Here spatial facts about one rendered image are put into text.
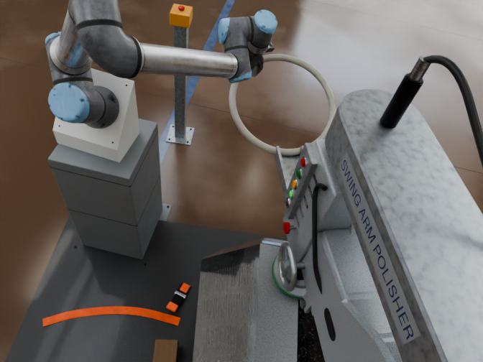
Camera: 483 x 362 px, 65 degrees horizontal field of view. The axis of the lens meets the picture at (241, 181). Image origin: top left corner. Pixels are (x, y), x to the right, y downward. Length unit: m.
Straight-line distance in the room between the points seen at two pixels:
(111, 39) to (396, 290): 0.87
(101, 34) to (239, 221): 1.89
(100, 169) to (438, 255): 1.50
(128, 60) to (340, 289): 0.81
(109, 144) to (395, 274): 1.42
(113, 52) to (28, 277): 1.83
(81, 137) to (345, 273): 1.34
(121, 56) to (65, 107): 0.60
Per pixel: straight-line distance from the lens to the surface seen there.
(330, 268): 1.04
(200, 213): 2.72
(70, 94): 1.62
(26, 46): 4.30
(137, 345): 2.36
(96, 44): 1.08
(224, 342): 1.60
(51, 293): 2.55
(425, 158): 0.92
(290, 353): 1.52
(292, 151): 1.63
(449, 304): 0.74
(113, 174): 1.86
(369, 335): 0.90
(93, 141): 1.88
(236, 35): 1.49
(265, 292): 1.57
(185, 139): 3.15
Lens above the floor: 2.28
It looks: 51 degrees down
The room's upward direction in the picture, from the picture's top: 12 degrees clockwise
